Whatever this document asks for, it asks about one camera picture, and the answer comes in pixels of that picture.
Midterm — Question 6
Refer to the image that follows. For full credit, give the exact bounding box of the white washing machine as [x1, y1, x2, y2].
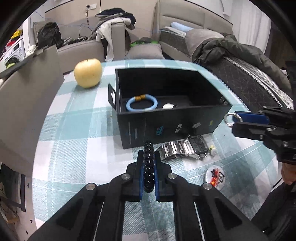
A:
[1, 37, 25, 72]

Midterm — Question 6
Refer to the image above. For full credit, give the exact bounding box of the light blue pillow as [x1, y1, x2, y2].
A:
[171, 22, 193, 33]

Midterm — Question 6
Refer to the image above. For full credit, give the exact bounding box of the dark green jacket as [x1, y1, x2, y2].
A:
[191, 34, 292, 96]

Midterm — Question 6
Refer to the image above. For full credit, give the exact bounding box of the silver ring white keychain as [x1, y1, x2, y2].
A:
[224, 113, 243, 128]

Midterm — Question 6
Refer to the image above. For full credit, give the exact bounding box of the wall power socket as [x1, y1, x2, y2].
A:
[86, 4, 97, 10]

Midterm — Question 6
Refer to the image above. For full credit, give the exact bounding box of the round white red badge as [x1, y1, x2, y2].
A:
[205, 165, 226, 191]

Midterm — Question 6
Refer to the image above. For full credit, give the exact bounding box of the black cardboard box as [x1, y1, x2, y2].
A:
[108, 68, 232, 149]

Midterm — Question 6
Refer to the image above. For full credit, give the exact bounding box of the checkered teal tablecloth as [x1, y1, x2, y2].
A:
[31, 59, 280, 241]

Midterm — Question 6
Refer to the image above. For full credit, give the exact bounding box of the light blue bangle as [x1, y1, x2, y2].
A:
[125, 94, 158, 112]

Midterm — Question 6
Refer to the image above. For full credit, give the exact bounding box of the grey floor cushion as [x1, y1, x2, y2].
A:
[125, 43, 165, 60]

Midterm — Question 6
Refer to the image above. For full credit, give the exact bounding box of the pile of clothes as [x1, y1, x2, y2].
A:
[94, 8, 137, 62]

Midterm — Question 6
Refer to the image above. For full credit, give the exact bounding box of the operator hand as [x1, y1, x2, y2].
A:
[281, 163, 296, 185]

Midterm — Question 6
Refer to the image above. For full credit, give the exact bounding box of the beige padded headboard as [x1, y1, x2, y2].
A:
[152, 1, 233, 40]

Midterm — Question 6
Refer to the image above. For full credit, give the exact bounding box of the grey blanket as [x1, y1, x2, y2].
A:
[185, 29, 224, 57]

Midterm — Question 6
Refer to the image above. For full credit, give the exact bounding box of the bed with quilted mattress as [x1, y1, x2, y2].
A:
[159, 27, 294, 112]

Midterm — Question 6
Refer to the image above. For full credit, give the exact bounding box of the black bead bracelet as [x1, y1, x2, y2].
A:
[142, 141, 155, 193]

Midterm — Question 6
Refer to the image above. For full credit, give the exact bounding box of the silver metal wristwatch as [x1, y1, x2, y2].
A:
[157, 135, 209, 161]

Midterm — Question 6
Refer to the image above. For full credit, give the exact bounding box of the green cloth item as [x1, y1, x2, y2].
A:
[129, 37, 159, 48]

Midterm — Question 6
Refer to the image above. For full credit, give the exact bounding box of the grey sofa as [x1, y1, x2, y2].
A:
[33, 22, 127, 75]

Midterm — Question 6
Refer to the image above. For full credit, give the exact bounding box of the black backpack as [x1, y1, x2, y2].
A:
[37, 22, 64, 49]

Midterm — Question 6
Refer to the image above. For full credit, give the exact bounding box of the yellow apple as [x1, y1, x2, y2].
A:
[74, 58, 103, 88]

